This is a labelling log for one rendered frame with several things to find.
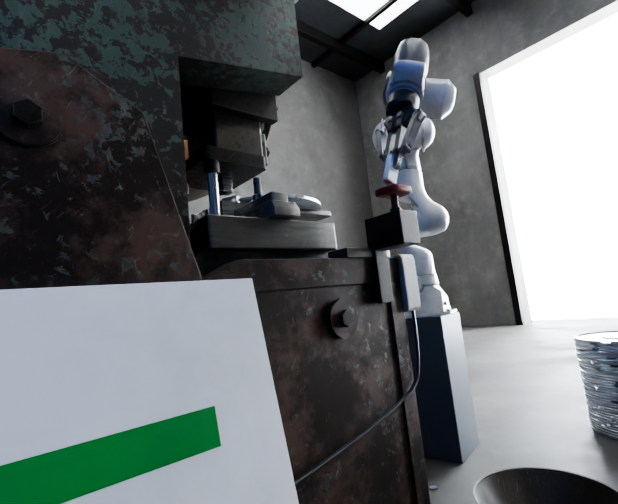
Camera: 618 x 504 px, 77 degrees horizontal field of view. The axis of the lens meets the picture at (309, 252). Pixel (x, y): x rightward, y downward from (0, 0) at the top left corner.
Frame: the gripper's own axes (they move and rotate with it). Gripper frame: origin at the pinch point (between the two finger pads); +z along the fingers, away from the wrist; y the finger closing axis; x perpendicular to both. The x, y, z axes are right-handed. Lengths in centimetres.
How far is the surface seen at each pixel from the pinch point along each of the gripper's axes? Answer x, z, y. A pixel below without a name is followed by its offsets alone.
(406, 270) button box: -15.9, 16.4, 4.9
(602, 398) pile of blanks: -109, 25, -8
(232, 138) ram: 26.4, -1.9, 25.8
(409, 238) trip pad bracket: -5.2, 14.9, -3.2
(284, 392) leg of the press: 9, 49, 7
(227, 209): 21.9, 14.8, 25.7
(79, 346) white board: 42, 50, 4
